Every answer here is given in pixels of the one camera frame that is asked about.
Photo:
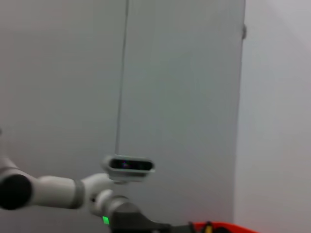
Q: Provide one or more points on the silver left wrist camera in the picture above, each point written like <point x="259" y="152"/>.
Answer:
<point x="128" y="166"/>

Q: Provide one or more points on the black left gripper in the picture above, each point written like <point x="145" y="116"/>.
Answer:
<point x="136" y="223"/>

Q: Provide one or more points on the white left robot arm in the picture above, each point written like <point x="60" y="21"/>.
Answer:
<point x="56" y="191"/>

